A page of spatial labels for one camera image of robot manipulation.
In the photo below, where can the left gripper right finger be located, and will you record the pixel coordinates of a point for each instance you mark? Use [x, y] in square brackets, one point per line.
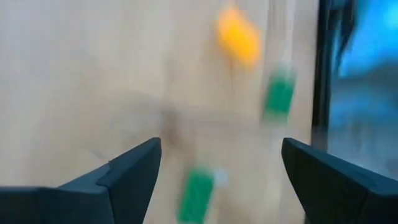
[342, 193]

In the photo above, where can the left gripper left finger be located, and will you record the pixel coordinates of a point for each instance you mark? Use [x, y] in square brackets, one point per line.
[93, 199]

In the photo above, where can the green toy brick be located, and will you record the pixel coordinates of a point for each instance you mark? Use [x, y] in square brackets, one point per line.
[196, 197]
[279, 96]

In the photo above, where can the yellow toy brick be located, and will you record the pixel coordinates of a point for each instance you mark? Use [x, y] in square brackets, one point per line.
[238, 35]

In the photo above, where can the clear plastic bin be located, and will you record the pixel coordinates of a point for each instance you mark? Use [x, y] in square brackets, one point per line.
[77, 140]

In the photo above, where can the black aluminium table frame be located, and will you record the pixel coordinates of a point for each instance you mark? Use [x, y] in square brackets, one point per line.
[320, 93]

